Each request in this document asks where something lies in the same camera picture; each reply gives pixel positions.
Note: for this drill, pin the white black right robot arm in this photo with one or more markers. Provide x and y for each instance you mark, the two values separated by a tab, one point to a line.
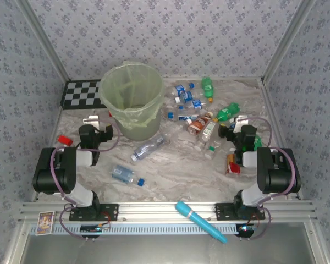
277	176

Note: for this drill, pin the green plastic bin liner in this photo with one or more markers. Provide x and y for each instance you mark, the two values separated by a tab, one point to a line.
132	82

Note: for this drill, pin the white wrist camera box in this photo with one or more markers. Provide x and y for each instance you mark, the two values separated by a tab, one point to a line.
241	121
90	120

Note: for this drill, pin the long aluminium base rail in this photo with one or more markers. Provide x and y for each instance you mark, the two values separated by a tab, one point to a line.
154	210

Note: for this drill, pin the blue white label water bottle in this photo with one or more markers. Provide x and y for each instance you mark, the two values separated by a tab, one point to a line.
185	116

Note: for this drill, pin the red block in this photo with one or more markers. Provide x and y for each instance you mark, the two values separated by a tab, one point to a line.
66	140

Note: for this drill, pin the black grey checkerboard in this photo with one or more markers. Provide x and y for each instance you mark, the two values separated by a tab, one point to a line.
77	93

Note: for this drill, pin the teal marker pen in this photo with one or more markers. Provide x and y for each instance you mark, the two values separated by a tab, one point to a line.
192	215

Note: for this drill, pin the blue water bottle blue cap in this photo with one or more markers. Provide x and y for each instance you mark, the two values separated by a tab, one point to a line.
123	173

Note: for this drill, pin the brown tea bottle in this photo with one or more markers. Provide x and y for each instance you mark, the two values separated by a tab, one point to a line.
198	125

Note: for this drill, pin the picture card on rail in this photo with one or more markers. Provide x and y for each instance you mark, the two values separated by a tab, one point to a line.
45	223

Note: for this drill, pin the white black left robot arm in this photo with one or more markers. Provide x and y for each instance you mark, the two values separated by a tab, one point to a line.
44	176

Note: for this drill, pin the small red piece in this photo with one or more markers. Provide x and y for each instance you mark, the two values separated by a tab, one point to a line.
110	113

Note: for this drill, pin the green translucent trash bin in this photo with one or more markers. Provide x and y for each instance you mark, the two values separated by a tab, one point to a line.
143	134

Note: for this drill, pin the small bottle green cap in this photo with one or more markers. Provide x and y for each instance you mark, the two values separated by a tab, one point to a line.
209	154

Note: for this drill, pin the aluminium frame post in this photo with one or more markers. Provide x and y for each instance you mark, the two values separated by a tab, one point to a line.
290	35
42	35

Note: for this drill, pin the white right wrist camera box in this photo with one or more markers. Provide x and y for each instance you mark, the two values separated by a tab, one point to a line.
241	121

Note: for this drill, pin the grey metal panel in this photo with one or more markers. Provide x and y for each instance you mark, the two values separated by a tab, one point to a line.
165	253

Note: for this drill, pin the thin aluminium side rail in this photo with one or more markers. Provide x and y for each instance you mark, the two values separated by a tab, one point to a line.
57	121

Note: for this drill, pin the clear plastic bottle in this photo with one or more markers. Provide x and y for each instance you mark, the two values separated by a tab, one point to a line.
200	145

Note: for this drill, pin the Pepsi bottle white cap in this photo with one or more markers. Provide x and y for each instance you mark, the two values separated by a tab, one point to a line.
186	96

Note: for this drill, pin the green soda bottle yellow cap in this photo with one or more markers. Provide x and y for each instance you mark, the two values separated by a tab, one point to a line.
228	111
259	143
207	88

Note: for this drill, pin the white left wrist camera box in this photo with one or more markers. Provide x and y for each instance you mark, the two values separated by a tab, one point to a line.
90	120

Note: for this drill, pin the clear water bottle white cap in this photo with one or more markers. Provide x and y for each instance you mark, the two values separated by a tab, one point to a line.
145	149

